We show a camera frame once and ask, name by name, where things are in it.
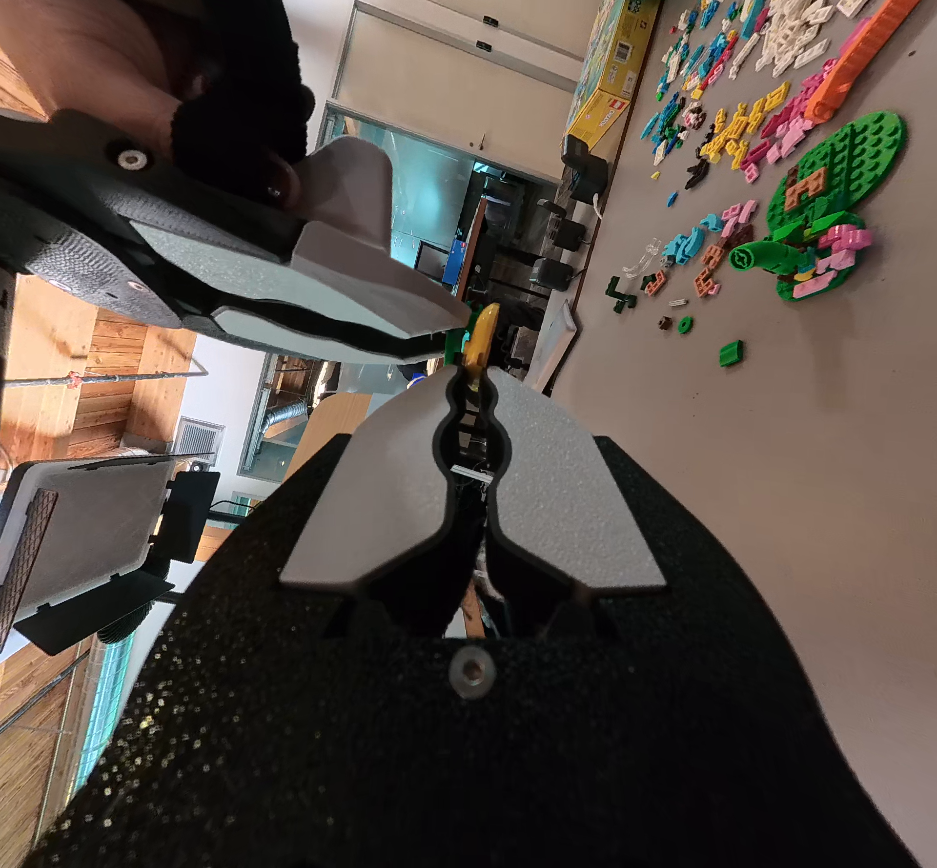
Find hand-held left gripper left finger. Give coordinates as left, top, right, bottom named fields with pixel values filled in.
left=280, top=364, right=469, bottom=596

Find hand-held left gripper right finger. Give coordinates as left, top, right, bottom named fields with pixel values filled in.
left=485, top=364, right=669, bottom=600

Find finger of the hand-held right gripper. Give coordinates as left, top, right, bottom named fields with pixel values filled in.
left=208, top=300, right=449, bottom=366
left=128, top=136, right=474, bottom=342

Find yellow round disc brick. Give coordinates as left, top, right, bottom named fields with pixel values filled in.
left=463, top=302, right=502, bottom=389

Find person's right hand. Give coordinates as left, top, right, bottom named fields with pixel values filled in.
left=0, top=0, right=306, bottom=213

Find wooden book stand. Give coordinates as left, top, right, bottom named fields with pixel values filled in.
left=282, top=391, right=385, bottom=481

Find grey plastic pouch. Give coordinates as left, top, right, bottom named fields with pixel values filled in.
left=538, top=299, right=579, bottom=394

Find vent grille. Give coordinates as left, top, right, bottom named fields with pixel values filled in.
left=174, top=415, right=226, bottom=459

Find white cabinet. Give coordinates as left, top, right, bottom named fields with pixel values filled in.
left=322, top=0, right=609, bottom=184

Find light blue bricks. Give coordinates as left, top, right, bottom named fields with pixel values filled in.
left=662, top=212, right=726, bottom=266

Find studio light on stand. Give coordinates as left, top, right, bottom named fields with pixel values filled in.
left=0, top=452, right=221, bottom=657

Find yellow cardboard box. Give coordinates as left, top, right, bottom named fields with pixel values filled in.
left=565, top=0, right=662, bottom=145

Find green plant brick model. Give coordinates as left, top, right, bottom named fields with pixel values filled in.
left=728, top=110, right=909, bottom=303

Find pile of assorted colourful bricks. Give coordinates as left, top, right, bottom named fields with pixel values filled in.
left=640, top=0, right=905, bottom=188

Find orange brick separator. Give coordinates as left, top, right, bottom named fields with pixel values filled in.
left=804, top=0, right=937, bottom=124

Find silver duct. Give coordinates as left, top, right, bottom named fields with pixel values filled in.
left=264, top=399, right=308, bottom=437

